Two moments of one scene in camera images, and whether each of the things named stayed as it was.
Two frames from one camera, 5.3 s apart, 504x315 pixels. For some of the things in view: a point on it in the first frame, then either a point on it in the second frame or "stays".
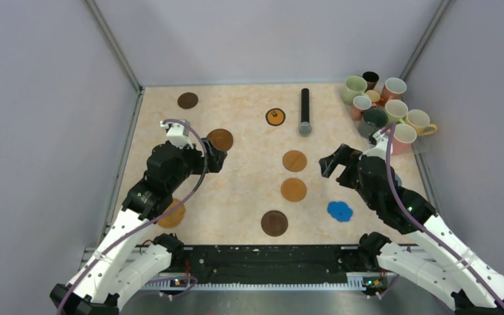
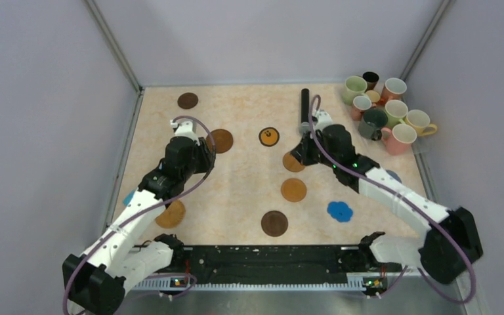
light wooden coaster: x=293 y=189 stays
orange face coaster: x=275 y=117 to x=269 y=136
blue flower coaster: x=340 y=210 stays
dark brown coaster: x=188 y=100 stays
